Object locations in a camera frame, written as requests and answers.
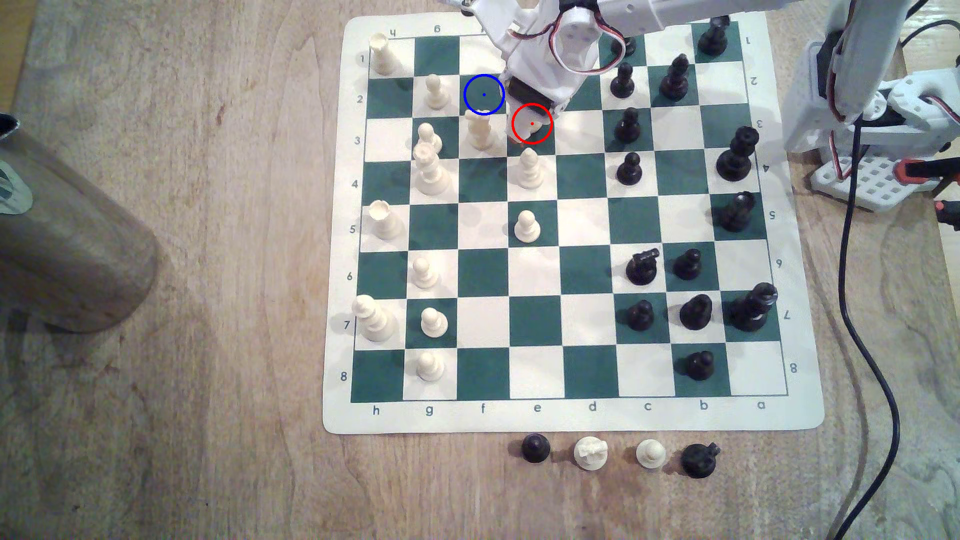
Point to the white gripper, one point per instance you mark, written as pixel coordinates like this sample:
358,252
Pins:
531,91

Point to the white chess pawn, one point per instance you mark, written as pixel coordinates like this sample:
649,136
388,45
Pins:
430,367
527,229
537,132
424,276
434,94
651,454
427,136
433,325

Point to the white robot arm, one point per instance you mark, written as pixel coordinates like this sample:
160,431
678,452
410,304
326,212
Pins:
859,52

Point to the white chess knight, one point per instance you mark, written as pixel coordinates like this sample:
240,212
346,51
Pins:
590,454
480,133

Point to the white chess queen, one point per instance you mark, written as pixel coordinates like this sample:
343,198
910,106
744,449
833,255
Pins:
430,176

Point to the black chess pawn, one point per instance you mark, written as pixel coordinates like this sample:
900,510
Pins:
535,448
622,82
687,266
699,367
627,49
627,127
629,172
640,318

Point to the green white chess mat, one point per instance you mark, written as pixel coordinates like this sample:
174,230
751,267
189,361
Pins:
585,225

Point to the white chess rook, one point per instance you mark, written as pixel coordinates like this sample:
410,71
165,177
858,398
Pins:
386,223
383,56

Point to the black chess bishop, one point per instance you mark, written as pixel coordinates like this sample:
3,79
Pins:
695,314
674,82

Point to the black chess knight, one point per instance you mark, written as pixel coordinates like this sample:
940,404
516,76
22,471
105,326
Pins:
699,461
641,270

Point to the black chess rook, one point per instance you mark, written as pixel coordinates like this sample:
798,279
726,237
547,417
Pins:
736,214
713,41

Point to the black chess queen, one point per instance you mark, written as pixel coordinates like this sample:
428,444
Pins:
735,159

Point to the black chess king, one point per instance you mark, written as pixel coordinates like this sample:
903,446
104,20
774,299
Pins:
751,311

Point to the white pawn e4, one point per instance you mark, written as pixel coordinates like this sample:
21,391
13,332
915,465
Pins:
529,172

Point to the orange black clamp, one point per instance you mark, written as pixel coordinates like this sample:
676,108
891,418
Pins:
919,171
949,214

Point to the metal cylinder cup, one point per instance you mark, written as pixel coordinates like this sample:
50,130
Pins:
67,247

